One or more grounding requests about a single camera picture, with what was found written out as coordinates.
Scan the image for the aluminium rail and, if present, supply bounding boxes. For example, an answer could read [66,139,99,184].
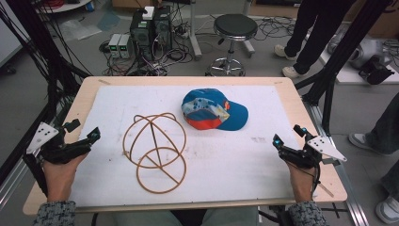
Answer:
[0,103,73,211]
[302,100,371,226]

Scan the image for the black floor cables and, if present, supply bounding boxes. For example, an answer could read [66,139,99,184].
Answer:
[253,15,296,42]

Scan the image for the black frame post with cables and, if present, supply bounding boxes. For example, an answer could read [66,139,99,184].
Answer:
[0,0,92,186]

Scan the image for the grey machine housing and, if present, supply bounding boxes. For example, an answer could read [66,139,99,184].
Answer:
[327,23,393,71]

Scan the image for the person's left hand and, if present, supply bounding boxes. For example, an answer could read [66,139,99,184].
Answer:
[41,152,89,203]

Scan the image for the black computer tower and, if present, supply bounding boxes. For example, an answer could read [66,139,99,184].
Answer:
[152,5,173,52]
[129,8,155,61]

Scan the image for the cardboard box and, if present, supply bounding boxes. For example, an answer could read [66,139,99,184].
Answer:
[367,0,399,40]

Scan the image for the brown wire hat stand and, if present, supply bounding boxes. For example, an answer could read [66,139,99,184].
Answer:
[121,112,188,195]

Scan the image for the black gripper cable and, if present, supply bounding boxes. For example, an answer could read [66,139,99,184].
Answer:
[310,162,324,197]

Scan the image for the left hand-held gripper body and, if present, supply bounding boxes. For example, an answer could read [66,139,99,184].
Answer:
[25,121,93,165]

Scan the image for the black device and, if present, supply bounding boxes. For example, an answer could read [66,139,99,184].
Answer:
[358,54,396,86]

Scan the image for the white round table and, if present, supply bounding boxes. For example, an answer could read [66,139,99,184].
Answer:
[35,0,92,14]

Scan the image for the person's right hand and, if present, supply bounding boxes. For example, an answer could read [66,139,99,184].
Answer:
[283,158,318,203]

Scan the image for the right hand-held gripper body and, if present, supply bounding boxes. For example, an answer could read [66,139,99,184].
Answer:
[277,135,348,170]

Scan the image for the tangle of floor cables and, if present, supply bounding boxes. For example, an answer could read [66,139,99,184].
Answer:
[99,37,196,77]

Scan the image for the grey power supply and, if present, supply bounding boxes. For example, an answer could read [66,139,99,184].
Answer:
[119,34,133,60]
[107,33,122,59]

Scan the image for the person's own legs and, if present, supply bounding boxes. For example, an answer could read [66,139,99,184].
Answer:
[107,206,261,226]

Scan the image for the grey desk leg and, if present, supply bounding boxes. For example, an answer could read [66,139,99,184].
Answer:
[187,0,203,61]
[240,0,257,58]

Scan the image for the black round stool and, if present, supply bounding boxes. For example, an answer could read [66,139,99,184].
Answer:
[205,13,259,77]

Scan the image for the white platform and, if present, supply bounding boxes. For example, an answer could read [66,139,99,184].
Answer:
[319,33,399,86]

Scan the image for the white table mat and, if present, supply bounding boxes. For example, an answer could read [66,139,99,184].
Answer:
[69,85,301,208]

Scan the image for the clear plastic sheet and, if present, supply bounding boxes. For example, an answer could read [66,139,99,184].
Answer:
[58,18,104,42]

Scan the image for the black metal frame post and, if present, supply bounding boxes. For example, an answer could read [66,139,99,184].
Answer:
[295,0,393,137]

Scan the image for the white box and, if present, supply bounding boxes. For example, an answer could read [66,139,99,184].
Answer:
[142,6,155,21]

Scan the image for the blue and orange cap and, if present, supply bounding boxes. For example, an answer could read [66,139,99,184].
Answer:
[181,88,249,132]

